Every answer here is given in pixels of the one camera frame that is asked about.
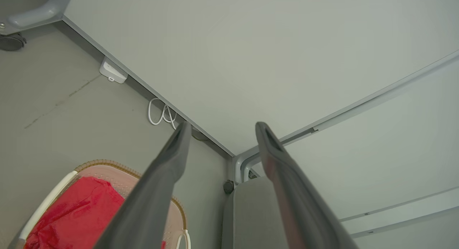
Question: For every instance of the small dark caster wheel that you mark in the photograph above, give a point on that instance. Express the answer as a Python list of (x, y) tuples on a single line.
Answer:
[(228, 186)]

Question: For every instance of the grey fabric sofa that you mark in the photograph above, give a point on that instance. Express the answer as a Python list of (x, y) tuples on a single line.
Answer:
[(251, 213)]

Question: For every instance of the grey partition post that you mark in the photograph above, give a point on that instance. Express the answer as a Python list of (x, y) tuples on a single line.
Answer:
[(236, 166), (245, 169)]

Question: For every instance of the red cloth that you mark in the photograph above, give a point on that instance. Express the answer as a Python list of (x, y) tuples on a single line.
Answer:
[(79, 213)]

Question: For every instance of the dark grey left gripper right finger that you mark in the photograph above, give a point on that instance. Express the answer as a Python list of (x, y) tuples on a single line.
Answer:
[(297, 206)]

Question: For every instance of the grey partition foot with caster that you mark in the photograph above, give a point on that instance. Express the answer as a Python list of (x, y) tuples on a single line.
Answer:
[(36, 16)]

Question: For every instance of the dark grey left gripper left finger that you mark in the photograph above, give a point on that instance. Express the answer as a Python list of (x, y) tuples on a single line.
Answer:
[(150, 199)]

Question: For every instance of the white power strip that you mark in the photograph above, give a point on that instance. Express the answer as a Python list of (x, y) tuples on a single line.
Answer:
[(112, 71)]

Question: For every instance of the beige perforated laundry basket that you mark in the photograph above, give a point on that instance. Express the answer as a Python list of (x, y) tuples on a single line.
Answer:
[(120, 179)]

